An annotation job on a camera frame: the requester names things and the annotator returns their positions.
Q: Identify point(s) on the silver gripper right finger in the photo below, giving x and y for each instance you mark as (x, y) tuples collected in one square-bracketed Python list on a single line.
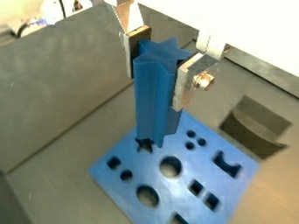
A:
[(192, 74)]

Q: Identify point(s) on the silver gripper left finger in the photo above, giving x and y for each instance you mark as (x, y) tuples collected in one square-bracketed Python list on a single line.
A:
[(132, 29)]

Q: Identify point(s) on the blue star-shaped peg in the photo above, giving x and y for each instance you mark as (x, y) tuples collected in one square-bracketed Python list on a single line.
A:
[(155, 75)]

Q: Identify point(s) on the blue shape-sorting block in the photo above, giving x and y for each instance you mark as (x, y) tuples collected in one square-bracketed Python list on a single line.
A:
[(186, 183)]

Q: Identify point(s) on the black curved holder bracket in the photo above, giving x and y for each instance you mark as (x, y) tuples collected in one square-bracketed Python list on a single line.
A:
[(255, 127)]

